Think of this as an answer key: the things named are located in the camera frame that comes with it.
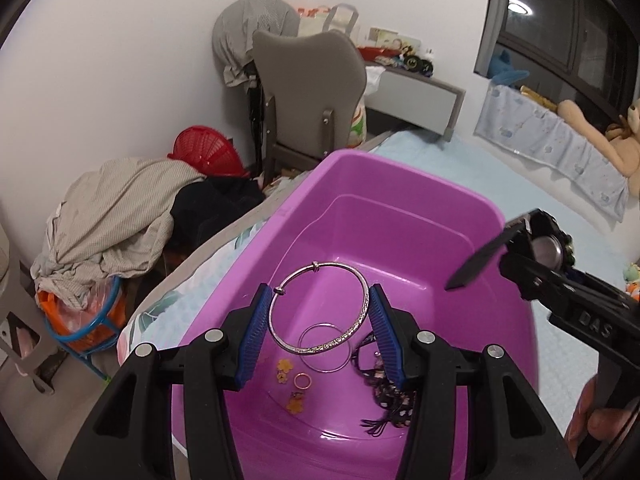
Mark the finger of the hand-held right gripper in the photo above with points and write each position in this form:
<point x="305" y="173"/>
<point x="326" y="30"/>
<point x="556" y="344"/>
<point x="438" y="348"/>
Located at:
<point x="540" y="280"/>
<point x="582" y="276"/>

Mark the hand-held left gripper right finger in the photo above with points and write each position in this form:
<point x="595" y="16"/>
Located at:
<point x="390" y="340"/>

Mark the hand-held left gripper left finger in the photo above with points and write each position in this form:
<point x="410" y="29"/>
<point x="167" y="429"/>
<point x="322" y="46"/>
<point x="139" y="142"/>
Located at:
<point x="252" y="340"/>

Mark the yellow flower earrings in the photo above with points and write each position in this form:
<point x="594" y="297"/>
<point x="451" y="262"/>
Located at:
<point x="284" y="364"/>

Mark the black wrist watch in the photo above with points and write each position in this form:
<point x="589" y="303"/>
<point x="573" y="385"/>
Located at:
<point x="480" y="260"/>

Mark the plain silver bangle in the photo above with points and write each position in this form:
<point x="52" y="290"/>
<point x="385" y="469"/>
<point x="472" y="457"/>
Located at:
<point x="325" y="372"/>

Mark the purple plastic bin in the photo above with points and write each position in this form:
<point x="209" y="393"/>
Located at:
<point x="400" y="200"/>

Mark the person's right hand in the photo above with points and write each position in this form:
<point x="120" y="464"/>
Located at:
<point x="582" y="420"/>

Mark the green plush toy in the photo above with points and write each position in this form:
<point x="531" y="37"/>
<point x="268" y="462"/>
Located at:
<point x="634" y="271"/>

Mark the white orange plush duck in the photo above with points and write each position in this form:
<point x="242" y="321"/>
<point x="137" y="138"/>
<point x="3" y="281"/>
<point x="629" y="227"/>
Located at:
<point x="634" y="289"/>

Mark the floral bed sheet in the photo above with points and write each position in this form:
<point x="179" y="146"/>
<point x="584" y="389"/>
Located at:
<point x="165" y="310"/>

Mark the light blue fleece blanket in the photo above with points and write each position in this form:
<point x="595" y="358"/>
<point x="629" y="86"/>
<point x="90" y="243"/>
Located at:
<point x="500" y="180"/>

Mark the tan plush bear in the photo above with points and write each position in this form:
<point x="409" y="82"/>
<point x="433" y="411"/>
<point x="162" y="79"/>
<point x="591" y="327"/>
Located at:
<point x="625" y="155"/>

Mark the dark clothes pile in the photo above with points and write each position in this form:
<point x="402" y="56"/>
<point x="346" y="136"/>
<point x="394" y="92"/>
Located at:
<point x="215" y="210"/>

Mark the blue printed cloth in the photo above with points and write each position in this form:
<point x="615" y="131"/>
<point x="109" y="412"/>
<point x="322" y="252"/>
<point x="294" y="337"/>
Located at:
<point x="550" y="140"/>

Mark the gold wrapped item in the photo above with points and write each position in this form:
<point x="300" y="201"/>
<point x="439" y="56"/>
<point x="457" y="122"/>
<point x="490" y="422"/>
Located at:
<point x="537" y="97"/>

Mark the orange basket blue stand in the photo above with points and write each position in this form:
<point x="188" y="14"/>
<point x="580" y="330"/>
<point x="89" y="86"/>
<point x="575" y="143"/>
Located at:
<point x="65" y="325"/>

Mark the beige clothes pile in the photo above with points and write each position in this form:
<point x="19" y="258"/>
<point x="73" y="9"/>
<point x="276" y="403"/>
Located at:
<point x="115" y="210"/>

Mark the red plastic basket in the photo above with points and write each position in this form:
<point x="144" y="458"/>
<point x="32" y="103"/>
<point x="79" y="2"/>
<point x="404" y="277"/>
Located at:
<point x="205" y="150"/>

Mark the blue plush toy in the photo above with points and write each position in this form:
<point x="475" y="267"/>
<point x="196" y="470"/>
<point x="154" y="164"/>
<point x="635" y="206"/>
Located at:
<point x="505" y="72"/>

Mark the white plastic bag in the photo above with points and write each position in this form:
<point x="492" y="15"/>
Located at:
<point x="357" y="125"/>

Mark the grey nightstand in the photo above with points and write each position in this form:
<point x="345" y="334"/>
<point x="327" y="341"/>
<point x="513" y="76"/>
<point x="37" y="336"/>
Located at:
<point x="415" y="97"/>

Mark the white cutout stool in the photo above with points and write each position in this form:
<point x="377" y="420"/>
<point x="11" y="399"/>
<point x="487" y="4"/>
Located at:
<point x="20" y="310"/>

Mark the black toy car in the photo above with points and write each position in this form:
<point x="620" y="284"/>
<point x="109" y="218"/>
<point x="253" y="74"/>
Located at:
<point x="412" y="62"/>

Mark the grey upholstered chair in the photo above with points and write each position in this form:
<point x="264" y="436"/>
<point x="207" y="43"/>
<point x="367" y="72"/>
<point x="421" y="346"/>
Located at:
<point x="305" y="90"/>

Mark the dark framed window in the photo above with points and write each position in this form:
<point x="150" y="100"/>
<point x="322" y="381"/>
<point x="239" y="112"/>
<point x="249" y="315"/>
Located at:
<point x="550" y="20"/>

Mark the red flat box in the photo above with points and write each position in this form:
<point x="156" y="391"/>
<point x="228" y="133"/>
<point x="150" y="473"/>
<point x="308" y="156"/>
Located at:
<point x="370" y="52"/>

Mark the grey garment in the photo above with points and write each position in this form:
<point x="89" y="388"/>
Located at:
<point x="250" y="20"/>

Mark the white tote bag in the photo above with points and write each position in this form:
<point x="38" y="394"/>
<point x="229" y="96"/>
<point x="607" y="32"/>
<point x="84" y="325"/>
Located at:
<point x="312" y="22"/>

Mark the white photo frame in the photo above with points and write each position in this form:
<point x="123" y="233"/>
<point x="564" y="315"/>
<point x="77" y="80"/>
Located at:
<point x="385" y="37"/>

